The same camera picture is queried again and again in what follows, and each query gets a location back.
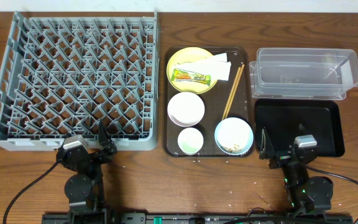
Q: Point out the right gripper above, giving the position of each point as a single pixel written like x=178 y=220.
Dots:
x=267 y=152

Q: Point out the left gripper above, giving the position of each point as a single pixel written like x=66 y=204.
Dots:
x=93 y=156

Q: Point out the light blue bowl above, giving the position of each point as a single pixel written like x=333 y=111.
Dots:
x=234 y=136

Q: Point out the white cup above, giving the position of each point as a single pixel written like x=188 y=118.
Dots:
x=190 y=141

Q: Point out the green snack wrapper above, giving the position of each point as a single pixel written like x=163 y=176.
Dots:
x=187 y=76

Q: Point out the white paper napkin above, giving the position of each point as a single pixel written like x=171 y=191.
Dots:
x=217 y=66

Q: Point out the yellow plate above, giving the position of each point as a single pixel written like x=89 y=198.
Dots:
x=188 y=54

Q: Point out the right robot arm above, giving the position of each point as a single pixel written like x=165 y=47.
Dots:
x=306 y=194

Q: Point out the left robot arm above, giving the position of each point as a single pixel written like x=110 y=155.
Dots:
x=85 y=189

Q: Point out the black waste tray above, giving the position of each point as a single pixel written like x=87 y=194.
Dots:
x=284 y=120

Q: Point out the wooden chopstick left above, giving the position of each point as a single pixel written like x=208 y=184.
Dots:
x=231 y=94

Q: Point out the wooden chopstick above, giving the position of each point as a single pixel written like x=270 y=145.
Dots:
x=239 y=79
x=231 y=94

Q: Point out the wooden chopstick right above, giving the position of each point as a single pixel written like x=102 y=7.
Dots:
x=239 y=79

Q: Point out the dark brown serving tray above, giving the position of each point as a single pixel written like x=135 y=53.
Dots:
x=214 y=101

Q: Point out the clear plastic bin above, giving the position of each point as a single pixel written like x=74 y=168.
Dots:
x=303 y=73

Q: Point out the grey plastic dish rack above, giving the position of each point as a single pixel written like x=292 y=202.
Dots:
x=71 y=75

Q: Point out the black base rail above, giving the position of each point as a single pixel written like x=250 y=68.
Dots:
x=141 y=218

